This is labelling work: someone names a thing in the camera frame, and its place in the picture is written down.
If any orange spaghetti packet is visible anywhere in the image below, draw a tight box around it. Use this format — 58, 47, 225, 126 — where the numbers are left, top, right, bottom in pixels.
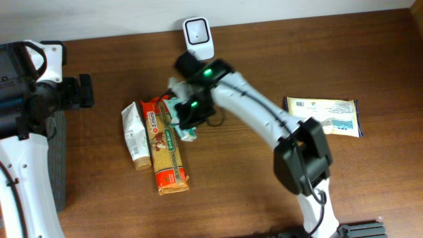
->
140, 96, 190, 195

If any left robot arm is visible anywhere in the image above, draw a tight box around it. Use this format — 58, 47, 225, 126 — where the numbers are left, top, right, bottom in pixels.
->
1, 40, 95, 237

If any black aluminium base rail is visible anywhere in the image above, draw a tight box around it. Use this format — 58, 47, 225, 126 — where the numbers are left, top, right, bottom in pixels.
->
270, 221, 388, 238

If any teal snack pouch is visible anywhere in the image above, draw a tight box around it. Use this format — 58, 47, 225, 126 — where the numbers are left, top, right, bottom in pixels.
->
163, 97, 181, 124

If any right black camera cable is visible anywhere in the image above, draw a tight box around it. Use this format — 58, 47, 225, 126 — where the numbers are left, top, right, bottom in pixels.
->
157, 89, 226, 128

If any grey plastic mesh basket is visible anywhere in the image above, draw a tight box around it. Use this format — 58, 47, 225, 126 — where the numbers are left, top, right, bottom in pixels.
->
46, 111, 67, 212

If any white barcode scanner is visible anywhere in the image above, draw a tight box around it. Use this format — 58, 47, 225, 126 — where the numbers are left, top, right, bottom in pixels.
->
182, 17, 215, 61

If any yellow white wipes pack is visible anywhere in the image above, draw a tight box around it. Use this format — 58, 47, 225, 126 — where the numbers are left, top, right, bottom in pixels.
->
285, 97, 364, 138

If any small teal tissue pack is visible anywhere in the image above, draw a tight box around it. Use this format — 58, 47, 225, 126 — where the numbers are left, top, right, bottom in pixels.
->
175, 127, 197, 142

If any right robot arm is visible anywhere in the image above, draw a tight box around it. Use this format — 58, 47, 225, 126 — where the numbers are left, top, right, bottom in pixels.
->
169, 52, 339, 237

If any white cream tube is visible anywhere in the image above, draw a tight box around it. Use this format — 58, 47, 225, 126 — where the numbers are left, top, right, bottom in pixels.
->
121, 102, 151, 171

